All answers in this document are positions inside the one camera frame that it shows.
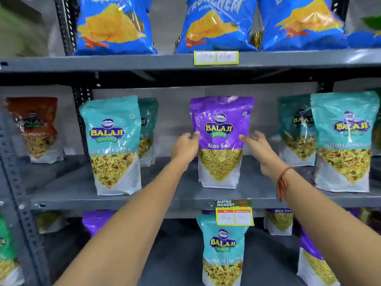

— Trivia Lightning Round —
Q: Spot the teal snack pouch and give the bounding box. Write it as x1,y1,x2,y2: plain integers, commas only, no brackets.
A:
277,94,317,167
196,214,249,286
138,98,159,168
310,91,380,193
79,95,142,196

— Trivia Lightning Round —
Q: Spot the person's left hand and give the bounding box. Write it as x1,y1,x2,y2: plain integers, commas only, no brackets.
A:
171,131,200,170

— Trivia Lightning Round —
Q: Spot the red thread wrist band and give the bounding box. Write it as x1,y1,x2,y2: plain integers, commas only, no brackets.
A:
276,166,294,202

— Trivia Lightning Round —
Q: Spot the green and red price tag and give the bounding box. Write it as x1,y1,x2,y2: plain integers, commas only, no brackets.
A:
215,199,255,227

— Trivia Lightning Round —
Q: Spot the orange snack pouch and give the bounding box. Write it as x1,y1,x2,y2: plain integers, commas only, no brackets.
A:
5,97,65,164

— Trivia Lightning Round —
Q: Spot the blue and green chips bag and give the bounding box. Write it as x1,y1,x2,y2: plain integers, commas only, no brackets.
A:
346,15,381,49

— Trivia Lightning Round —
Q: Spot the green snack pouch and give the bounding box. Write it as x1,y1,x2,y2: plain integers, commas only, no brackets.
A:
0,214,25,286

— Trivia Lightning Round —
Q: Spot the grey metal shelving rack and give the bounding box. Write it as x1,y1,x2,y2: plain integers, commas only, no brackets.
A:
0,0,381,286

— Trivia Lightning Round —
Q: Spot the person's right forearm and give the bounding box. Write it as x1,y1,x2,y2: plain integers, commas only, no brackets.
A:
267,166,381,286

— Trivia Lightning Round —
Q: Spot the person's right hand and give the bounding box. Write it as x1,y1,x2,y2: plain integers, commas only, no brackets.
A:
239,130,289,178

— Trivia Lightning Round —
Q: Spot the clear-window snack pouch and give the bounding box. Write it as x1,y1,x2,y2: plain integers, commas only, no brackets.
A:
35,210,68,235

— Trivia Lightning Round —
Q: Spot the purple snack pouch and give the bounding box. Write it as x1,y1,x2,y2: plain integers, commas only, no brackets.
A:
297,226,341,286
263,208,295,236
345,207,381,233
190,96,255,189
82,210,117,239

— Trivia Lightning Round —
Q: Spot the person's left forearm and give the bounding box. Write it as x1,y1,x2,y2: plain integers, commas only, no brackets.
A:
54,159,191,286

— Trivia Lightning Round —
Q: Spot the white shelf price tag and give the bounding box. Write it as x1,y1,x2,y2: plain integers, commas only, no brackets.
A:
194,50,239,66

